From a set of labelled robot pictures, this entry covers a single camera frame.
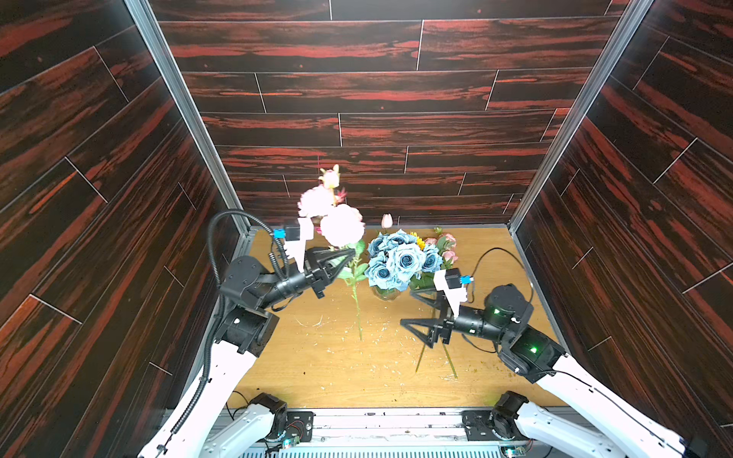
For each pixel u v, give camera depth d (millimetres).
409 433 730
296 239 466
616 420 426
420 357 862
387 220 828
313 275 476
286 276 478
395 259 627
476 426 729
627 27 679
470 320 540
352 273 548
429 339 535
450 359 859
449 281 521
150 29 685
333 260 517
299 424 734
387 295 959
